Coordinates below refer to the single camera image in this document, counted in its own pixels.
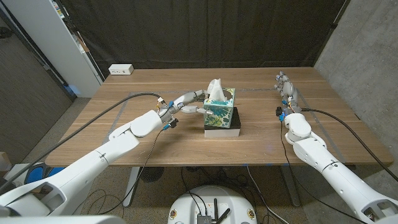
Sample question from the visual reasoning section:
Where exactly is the white cabinet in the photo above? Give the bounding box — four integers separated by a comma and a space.
1, 0, 105, 99

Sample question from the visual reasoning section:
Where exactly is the cardboard box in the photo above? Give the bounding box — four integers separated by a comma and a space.
0, 151, 12, 179

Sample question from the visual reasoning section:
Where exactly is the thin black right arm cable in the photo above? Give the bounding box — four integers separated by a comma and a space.
280, 120, 369, 224

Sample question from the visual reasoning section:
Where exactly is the white tissue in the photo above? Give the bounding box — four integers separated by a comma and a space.
207, 78, 227, 102

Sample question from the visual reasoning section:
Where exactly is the round black wall object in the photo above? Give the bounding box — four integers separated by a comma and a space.
0, 26, 13, 40

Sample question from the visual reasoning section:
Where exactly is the black backdrop curtain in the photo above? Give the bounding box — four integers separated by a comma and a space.
60, 0, 348, 78

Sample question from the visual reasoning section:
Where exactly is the black device with antennas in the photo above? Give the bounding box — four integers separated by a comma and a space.
197, 198, 231, 224

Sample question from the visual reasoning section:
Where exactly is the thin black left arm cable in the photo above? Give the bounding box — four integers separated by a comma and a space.
98, 128, 165, 216

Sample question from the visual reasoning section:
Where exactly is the teal leaf print tissue box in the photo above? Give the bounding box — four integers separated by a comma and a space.
203, 88, 236, 129

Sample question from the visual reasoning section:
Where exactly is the white platform with blue pads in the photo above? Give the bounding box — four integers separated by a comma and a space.
2, 162, 66, 187

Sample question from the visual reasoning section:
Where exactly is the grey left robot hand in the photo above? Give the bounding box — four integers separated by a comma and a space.
156, 89, 216, 125

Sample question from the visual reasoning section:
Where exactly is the white power strip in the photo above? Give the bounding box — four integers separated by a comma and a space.
108, 63, 135, 76

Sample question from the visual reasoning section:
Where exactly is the grey table leg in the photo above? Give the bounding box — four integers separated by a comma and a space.
279, 164, 302, 208

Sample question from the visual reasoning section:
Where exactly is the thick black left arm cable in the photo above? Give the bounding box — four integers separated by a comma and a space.
0, 91, 162, 189

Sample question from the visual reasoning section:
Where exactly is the black box with white base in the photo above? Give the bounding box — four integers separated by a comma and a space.
203, 107, 241, 138

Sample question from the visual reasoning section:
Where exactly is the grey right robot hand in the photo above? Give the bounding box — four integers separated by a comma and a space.
273, 70, 303, 116

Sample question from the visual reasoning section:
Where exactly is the black backdrop stand pole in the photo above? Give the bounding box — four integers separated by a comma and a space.
312, 0, 354, 68

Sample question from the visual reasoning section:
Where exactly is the white table leg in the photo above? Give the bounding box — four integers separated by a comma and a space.
123, 166, 141, 208

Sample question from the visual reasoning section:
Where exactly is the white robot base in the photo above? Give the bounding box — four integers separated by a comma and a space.
167, 185, 258, 224

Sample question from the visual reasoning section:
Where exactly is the white floor cable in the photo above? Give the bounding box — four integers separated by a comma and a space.
246, 165, 290, 224

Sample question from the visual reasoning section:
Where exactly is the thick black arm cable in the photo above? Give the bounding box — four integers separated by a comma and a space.
0, 91, 162, 189
300, 107, 398, 182

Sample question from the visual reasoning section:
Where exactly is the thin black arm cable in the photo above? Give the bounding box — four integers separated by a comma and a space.
98, 128, 165, 216
280, 120, 369, 224

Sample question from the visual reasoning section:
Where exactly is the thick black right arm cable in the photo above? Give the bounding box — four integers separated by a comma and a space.
300, 107, 398, 182

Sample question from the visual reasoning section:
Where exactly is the round black floor disc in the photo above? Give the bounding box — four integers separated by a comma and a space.
139, 167, 165, 183

